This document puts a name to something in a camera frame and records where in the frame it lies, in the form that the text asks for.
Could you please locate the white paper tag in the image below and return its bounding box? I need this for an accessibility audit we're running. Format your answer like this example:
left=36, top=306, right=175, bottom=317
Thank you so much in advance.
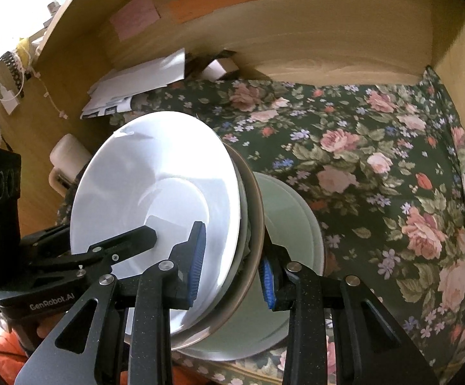
left=0, top=84, right=22, bottom=115

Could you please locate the dark green floral cloth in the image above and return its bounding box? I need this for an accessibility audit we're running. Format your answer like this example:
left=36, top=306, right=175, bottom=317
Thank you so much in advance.
left=56, top=66, right=465, bottom=385

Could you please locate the small white paper box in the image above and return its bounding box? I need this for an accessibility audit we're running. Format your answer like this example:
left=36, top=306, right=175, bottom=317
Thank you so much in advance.
left=194, top=50, right=239, bottom=83

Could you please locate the pink paper note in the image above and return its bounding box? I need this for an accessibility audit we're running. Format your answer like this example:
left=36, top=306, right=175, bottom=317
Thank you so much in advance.
left=109, top=0, right=162, bottom=41

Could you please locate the stack of white papers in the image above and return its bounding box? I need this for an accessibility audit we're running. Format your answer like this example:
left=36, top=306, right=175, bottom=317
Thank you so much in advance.
left=81, top=47, right=187, bottom=120

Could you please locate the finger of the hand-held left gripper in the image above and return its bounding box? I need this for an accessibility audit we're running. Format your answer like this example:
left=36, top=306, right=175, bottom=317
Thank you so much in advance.
left=28, top=225, right=158, bottom=285
left=19, top=225, right=73, bottom=257

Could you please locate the white bowl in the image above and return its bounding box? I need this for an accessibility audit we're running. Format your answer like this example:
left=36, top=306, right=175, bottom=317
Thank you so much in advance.
left=69, top=111, right=243, bottom=335

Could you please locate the beige insulated mug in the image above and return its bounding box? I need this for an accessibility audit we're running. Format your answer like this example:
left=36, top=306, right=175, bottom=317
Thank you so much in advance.
left=49, top=133, right=93, bottom=193

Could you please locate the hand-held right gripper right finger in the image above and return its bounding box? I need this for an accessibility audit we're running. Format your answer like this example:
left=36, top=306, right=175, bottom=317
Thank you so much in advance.
left=258, top=241, right=442, bottom=385

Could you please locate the white beaded cord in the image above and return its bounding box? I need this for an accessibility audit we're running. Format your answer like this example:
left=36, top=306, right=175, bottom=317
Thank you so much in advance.
left=28, top=68, right=70, bottom=119

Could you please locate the pink bowl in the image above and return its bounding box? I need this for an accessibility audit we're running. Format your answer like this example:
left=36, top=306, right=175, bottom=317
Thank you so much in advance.
left=170, top=144, right=266, bottom=351

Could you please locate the mint green plate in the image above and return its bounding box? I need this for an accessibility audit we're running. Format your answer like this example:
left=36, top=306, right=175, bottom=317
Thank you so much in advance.
left=176, top=172, right=326, bottom=364

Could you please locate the black lace headband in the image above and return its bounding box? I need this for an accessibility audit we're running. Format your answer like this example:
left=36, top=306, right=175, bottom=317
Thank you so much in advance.
left=0, top=50, right=29, bottom=97

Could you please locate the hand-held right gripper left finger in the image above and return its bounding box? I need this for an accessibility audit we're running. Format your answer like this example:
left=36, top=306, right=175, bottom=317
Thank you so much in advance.
left=14, top=221, right=208, bottom=385

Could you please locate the orange cloth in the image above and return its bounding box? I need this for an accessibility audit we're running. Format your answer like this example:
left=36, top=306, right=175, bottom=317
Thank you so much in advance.
left=0, top=341, right=33, bottom=385

